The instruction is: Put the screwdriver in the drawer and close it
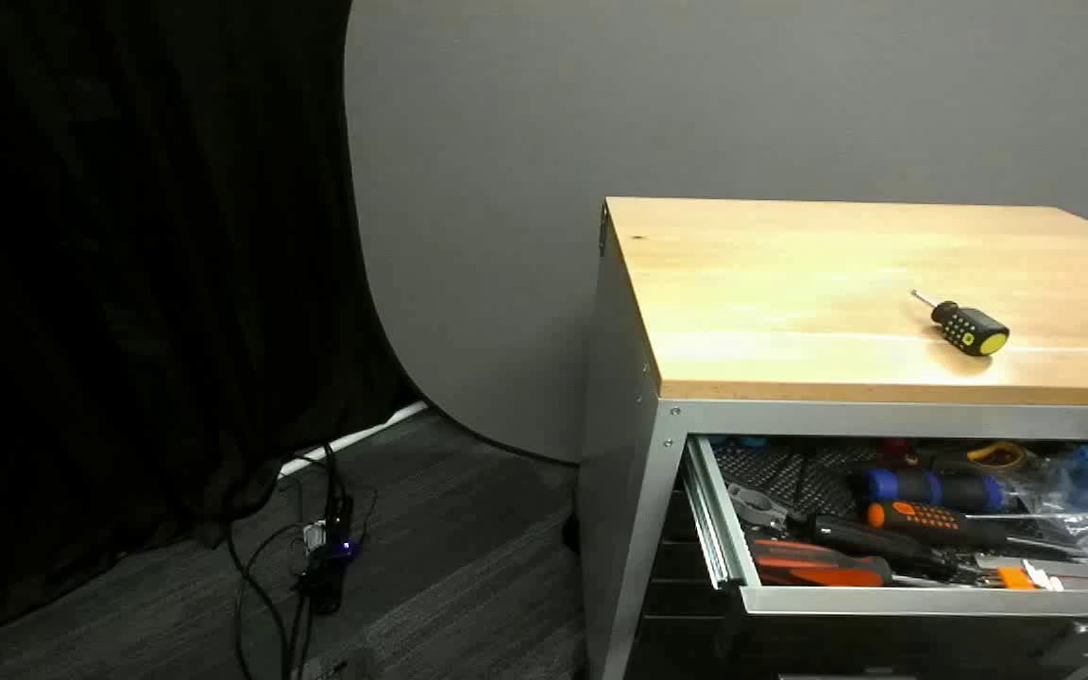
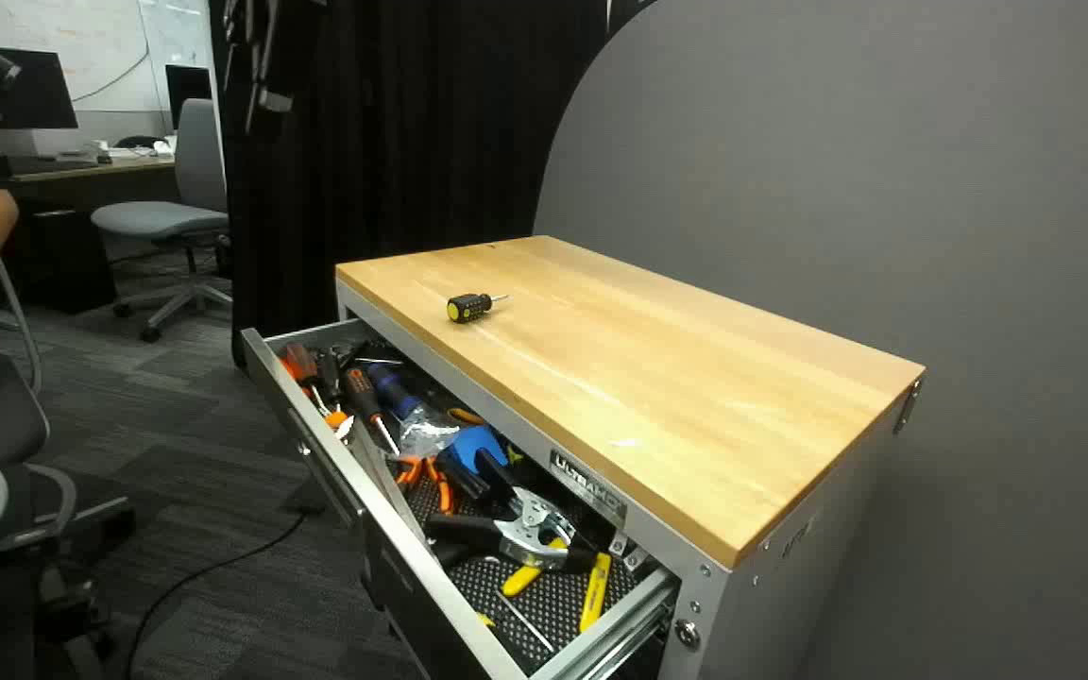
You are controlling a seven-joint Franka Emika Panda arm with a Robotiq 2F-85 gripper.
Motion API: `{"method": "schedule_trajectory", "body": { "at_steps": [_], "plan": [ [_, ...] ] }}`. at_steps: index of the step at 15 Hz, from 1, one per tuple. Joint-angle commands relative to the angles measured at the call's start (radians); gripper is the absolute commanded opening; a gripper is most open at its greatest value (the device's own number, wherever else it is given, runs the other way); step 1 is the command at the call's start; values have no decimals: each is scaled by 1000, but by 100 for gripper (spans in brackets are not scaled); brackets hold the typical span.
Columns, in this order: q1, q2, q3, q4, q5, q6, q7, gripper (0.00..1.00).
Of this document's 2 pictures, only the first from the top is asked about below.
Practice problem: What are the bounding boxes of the black curtain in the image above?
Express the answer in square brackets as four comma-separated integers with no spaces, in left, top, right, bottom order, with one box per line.
[0,0,411,627]

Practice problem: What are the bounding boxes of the black yellow stubby screwdriver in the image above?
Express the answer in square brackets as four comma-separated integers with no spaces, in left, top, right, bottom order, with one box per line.
[915,291,1010,359]

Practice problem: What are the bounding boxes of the black floor cable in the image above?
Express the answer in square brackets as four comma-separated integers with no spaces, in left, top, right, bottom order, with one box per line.
[223,439,361,680]

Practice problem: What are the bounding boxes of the black power strip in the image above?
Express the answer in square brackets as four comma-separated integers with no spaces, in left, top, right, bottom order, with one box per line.
[299,509,361,616]

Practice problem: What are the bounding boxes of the grey metal tool cabinet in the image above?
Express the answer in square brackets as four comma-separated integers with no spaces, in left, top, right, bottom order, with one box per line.
[579,195,1088,680]

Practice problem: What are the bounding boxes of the orange handled pliers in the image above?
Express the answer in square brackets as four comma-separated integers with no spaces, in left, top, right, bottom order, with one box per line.
[751,536,892,584]

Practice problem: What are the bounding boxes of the blue handled screwdriver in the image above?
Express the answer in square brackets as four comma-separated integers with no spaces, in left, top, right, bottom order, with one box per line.
[862,468,1018,512]

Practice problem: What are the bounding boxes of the grey metal drawer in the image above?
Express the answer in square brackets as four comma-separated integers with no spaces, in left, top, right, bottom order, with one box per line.
[682,436,1088,622]

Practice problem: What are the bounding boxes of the orange black screwdriver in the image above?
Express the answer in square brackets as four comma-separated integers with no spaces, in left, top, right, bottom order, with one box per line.
[867,501,1056,552]

